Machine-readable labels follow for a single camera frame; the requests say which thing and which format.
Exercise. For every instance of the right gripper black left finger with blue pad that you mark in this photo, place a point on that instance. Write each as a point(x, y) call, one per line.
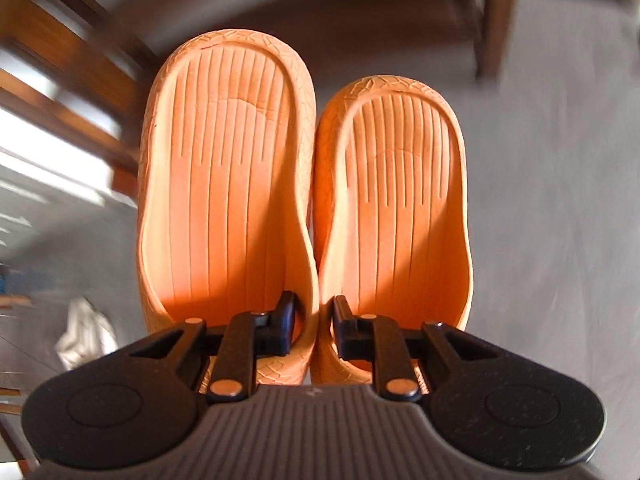
point(143, 400)

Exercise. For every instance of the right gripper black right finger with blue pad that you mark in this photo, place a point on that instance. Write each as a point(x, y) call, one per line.
point(489, 403)

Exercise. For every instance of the orange slide slipper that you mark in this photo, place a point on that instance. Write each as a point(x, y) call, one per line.
point(390, 213)
point(224, 188)

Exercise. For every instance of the brown wooden shoe rack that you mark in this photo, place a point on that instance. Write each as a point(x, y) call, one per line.
point(100, 55)

